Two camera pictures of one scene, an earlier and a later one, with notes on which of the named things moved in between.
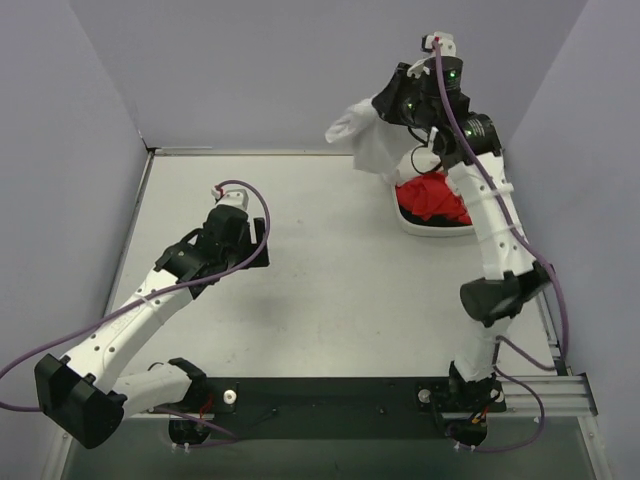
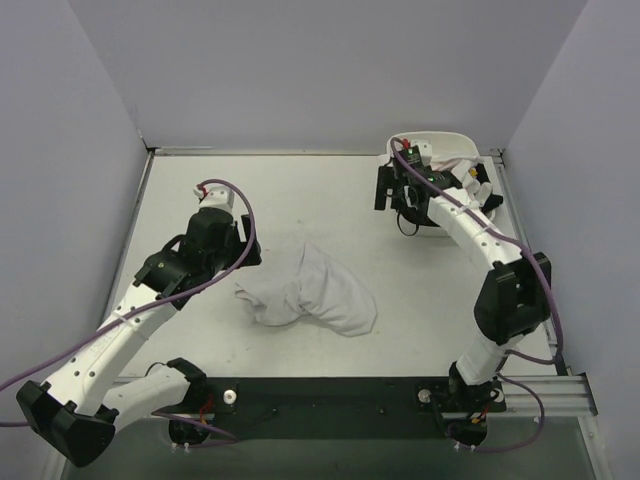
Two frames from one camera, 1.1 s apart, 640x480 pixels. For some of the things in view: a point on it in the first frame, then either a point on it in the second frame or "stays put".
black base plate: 343,407 stays put
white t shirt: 381,146 -> 320,291
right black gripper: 391,93 -> 381,187
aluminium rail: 562,396 stays put
